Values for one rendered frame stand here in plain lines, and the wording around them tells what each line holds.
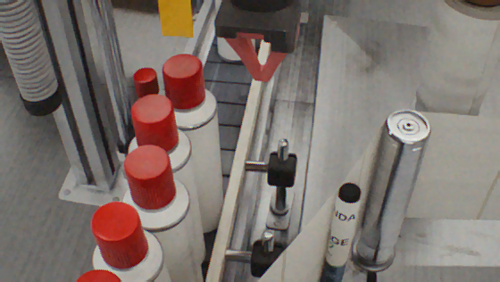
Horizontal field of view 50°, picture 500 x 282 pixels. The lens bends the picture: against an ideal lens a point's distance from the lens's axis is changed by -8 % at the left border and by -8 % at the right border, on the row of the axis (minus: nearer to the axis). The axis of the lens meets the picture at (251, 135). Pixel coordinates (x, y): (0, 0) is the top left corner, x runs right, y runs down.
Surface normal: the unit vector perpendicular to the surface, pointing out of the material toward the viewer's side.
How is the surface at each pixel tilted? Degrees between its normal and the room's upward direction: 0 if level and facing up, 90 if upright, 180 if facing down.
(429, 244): 0
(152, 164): 3
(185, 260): 90
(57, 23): 90
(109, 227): 2
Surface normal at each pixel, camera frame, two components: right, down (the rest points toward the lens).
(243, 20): 0.00, -0.69
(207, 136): 0.64, 0.55
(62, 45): -0.15, 0.72
